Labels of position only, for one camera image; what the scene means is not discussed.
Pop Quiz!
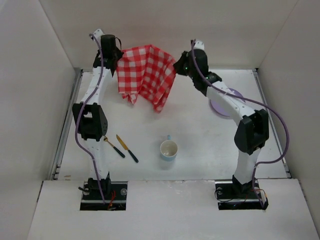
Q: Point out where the red white checkered cloth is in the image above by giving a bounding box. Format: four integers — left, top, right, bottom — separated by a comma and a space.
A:
116, 44, 176, 113

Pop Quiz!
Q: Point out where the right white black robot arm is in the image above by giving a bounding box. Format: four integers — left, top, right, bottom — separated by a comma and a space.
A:
173, 49, 269, 194

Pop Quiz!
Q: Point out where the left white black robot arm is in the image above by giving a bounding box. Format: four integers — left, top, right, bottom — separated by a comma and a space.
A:
72, 32, 124, 202

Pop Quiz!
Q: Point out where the lilac round plate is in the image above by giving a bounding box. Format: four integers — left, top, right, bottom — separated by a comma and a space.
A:
209, 88, 243, 119

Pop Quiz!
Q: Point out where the light blue mug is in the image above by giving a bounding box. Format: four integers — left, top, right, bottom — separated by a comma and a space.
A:
160, 135, 178, 162

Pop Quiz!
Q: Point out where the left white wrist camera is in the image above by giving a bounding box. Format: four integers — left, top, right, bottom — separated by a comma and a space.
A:
89, 28, 104, 42

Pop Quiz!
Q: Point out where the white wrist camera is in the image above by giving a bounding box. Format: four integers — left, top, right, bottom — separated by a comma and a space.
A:
191, 39, 205, 51
89, 28, 104, 42

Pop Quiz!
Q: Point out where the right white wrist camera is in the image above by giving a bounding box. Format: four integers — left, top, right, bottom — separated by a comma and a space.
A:
191, 39, 205, 51

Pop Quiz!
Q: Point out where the aluminium table edge rail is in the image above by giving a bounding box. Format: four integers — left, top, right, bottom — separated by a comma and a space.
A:
252, 68, 292, 179

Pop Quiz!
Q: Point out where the gold fork teal handle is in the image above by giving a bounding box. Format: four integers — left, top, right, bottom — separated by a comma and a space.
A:
103, 136, 126, 158

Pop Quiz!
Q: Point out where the gold knife teal handle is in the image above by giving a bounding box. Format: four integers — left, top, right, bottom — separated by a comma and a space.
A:
116, 134, 139, 163

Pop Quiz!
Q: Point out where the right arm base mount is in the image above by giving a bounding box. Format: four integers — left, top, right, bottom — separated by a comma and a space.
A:
214, 180, 269, 211

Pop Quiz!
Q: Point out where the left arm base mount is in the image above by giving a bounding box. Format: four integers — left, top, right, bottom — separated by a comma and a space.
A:
78, 177, 128, 211

